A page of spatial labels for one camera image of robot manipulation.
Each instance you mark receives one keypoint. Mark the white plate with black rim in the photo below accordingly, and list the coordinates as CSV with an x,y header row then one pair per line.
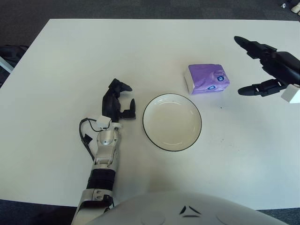
x,y
172,122

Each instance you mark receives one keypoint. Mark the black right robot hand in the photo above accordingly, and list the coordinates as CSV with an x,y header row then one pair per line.
x,y
283,65

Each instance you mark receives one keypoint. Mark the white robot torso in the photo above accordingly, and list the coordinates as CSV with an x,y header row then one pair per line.
x,y
175,208

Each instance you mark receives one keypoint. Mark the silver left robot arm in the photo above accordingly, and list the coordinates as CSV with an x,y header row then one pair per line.
x,y
106,138

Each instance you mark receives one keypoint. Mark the black bag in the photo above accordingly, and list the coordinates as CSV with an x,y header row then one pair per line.
x,y
9,54

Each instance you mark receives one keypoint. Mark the white shoe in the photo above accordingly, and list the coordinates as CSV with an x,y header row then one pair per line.
x,y
296,8

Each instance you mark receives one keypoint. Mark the white side desk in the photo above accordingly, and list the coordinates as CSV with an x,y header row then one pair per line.
x,y
5,64

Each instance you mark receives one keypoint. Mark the purple tissue paper pack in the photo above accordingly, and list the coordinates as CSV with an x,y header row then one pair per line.
x,y
204,75

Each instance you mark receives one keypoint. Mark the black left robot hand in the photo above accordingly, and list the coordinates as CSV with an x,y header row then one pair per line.
x,y
110,103

